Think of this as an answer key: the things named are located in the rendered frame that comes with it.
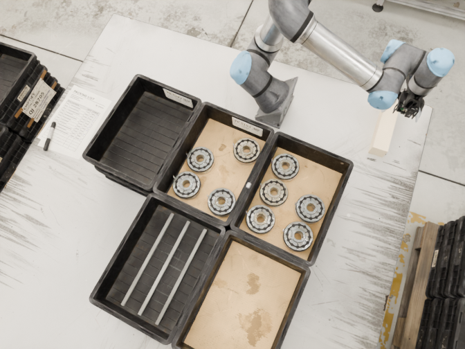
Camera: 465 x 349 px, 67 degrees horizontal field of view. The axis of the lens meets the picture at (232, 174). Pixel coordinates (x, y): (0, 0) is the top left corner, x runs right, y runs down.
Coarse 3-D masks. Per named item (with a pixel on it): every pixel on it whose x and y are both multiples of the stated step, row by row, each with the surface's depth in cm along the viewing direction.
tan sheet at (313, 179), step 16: (304, 160) 135; (272, 176) 133; (304, 176) 132; (320, 176) 132; (336, 176) 132; (272, 192) 131; (304, 192) 130; (320, 192) 130; (272, 208) 129; (288, 208) 128; (320, 224) 126; (272, 240) 125; (304, 256) 123
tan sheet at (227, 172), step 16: (208, 128) 141; (224, 128) 141; (208, 144) 138; (224, 144) 138; (224, 160) 136; (208, 176) 134; (224, 176) 134; (240, 176) 133; (208, 192) 132; (240, 192) 131; (208, 208) 130
